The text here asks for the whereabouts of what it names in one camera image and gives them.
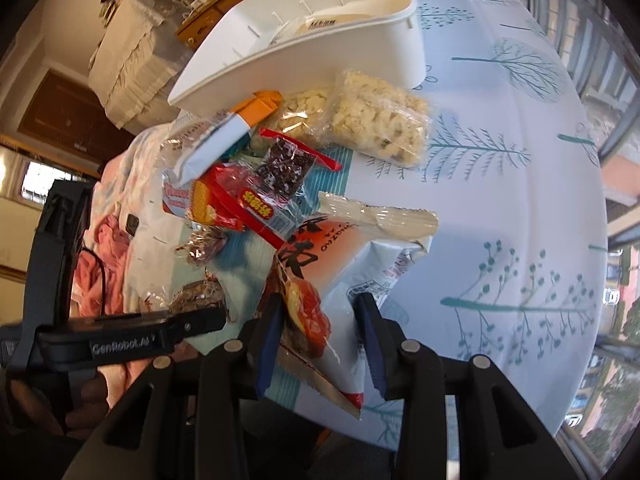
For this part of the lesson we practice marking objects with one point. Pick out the person's left hand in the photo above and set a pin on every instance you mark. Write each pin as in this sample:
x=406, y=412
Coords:
x=87, y=402

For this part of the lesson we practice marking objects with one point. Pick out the wooden desk with drawers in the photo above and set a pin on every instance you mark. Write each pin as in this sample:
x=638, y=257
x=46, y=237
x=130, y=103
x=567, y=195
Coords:
x=210, y=15

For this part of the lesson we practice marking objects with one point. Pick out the white plastic bin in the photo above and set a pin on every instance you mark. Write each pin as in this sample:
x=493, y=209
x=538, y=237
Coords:
x=325, y=55

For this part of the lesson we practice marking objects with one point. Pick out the clear packet chunky pale crackers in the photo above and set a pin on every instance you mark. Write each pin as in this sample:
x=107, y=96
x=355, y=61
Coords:
x=380, y=117

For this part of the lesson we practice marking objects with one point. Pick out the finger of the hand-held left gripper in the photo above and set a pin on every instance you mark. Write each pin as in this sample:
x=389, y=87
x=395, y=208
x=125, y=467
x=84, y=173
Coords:
x=200, y=322

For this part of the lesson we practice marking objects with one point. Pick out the large white orange snack bag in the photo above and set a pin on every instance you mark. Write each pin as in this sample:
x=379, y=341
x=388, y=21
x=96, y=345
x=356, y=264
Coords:
x=340, y=260

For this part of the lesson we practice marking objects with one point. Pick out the white ruffled bed cover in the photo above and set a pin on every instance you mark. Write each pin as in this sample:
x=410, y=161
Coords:
x=130, y=50

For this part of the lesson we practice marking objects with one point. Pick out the red and blue carton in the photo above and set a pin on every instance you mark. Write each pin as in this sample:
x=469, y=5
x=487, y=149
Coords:
x=202, y=202

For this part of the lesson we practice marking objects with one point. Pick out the red clear packet yellow label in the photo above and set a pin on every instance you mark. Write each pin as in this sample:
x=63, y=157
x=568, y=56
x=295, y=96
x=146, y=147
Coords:
x=252, y=200

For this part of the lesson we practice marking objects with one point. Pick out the brown wooden door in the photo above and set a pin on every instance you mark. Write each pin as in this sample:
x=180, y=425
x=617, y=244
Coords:
x=65, y=115

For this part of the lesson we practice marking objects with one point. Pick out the brown candy packet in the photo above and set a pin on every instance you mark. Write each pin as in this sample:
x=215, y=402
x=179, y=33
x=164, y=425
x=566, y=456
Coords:
x=200, y=297
x=202, y=245

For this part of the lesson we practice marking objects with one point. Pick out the pink floral blanket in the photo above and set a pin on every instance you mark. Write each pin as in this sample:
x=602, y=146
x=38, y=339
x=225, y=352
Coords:
x=107, y=240

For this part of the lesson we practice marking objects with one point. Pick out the clear packet sliced pale chips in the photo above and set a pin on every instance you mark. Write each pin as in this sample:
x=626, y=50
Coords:
x=300, y=112

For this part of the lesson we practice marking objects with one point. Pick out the white and orange packet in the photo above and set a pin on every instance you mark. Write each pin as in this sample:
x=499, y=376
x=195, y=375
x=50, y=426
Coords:
x=220, y=142

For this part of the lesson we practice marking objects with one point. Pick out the metal window railing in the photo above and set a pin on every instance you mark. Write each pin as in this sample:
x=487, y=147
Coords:
x=595, y=35

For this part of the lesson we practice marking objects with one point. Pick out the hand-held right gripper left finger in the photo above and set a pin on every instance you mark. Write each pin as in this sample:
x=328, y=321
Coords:
x=270, y=342

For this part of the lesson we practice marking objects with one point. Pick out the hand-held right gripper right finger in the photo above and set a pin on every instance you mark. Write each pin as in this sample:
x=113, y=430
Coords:
x=370, y=347

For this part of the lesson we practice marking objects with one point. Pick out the clear bread packet black print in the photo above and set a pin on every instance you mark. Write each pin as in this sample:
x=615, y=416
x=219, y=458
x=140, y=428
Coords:
x=182, y=130

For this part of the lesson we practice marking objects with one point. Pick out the dark dried fruit packet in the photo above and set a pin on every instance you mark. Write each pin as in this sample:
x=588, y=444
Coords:
x=287, y=167

